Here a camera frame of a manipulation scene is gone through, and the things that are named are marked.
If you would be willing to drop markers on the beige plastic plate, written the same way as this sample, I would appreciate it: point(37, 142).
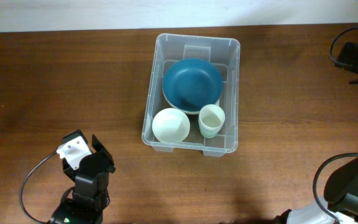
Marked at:
point(185, 111)

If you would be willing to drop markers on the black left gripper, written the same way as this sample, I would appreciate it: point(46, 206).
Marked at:
point(100, 148)

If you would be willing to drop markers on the grey plastic cup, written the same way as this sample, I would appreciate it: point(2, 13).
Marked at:
point(210, 125)

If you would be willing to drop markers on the cream plastic cup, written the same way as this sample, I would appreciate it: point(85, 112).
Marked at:
point(212, 112)

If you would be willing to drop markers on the green plastic cup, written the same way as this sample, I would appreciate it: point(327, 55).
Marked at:
point(207, 133)

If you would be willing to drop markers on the white plastic bowl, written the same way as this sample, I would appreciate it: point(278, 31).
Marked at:
point(171, 125)

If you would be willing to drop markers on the clear plastic storage bin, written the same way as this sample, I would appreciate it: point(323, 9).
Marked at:
point(224, 54)

